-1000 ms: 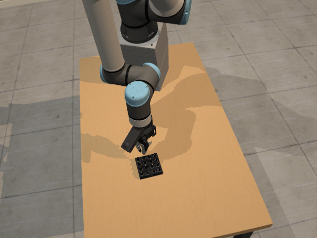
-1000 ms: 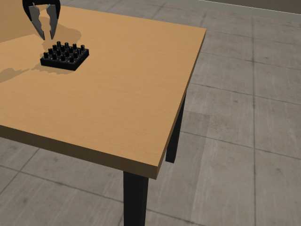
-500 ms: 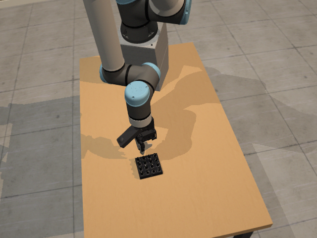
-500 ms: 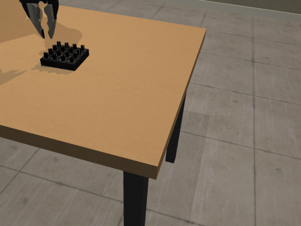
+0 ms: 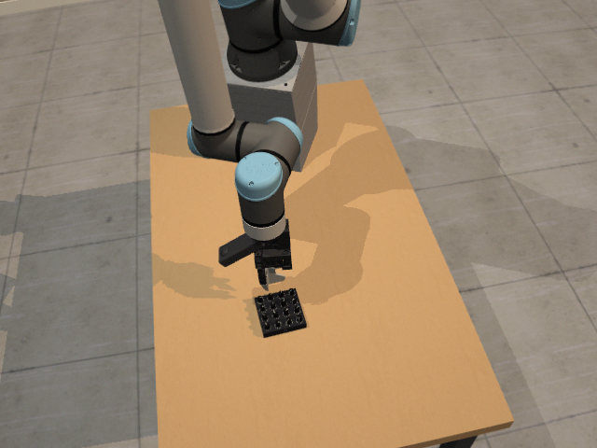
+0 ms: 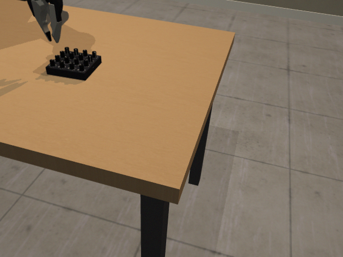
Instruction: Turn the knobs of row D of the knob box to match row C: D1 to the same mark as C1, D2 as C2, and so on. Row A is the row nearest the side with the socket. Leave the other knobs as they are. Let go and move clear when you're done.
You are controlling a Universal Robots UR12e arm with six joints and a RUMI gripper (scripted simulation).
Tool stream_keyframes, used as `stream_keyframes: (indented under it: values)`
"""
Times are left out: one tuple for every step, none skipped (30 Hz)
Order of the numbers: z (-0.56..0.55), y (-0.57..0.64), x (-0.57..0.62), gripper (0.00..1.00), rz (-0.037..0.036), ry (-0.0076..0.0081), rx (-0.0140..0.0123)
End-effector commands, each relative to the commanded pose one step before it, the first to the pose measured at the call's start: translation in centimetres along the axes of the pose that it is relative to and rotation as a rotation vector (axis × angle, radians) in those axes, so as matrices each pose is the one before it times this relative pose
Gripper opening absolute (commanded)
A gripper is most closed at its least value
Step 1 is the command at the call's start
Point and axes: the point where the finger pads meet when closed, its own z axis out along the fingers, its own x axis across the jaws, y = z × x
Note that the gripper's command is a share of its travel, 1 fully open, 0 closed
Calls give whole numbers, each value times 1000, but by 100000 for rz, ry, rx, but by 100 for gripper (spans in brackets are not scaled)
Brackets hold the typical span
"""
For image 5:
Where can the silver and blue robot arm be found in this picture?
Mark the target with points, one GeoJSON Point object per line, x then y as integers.
{"type": "Point", "coordinates": [254, 54]}

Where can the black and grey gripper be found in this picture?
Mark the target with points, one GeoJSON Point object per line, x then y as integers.
{"type": "Point", "coordinates": [277, 254]}

